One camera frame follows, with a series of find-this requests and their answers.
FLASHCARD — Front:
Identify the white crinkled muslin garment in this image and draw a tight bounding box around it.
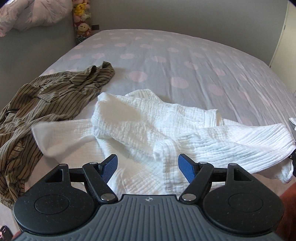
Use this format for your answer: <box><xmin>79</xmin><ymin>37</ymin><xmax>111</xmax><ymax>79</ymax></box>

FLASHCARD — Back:
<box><xmin>32</xmin><ymin>89</ymin><xmax>295</xmax><ymax>195</ymax></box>

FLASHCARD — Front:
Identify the orange red trouser leg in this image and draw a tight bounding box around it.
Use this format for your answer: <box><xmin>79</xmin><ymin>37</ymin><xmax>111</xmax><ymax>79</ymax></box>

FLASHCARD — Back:
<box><xmin>276</xmin><ymin>183</ymin><xmax>296</xmax><ymax>241</ymax></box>

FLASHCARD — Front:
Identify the brown striped shirt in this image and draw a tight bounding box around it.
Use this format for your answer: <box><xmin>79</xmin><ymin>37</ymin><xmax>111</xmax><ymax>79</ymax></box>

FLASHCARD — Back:
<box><xmin>1</xmin><ymin>62</ymin><xmax>115</xmax><ymax>208</ymax></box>

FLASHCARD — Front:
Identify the pink dotted bed cover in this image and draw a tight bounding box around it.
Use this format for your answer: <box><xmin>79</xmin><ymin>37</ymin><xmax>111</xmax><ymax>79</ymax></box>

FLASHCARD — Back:
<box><xmin>0</xmin><ymin>29</ymin><xmax>296</xmax><ymax>232</ymax></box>

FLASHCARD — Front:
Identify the plush toy hanging organizer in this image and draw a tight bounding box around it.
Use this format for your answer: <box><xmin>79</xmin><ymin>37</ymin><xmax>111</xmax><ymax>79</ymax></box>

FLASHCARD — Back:
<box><xmin>72</xmin><ymin>0</ymin><xmax>92</xmax><ymax>44</ymax></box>

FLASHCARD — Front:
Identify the pink rumpled pillow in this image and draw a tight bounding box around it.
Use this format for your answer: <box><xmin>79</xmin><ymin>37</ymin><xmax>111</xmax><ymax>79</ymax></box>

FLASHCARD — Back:
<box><xmin>1</xmin><ymin>0</ymin><xmax>72</xmax><ymax>37</ymax></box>

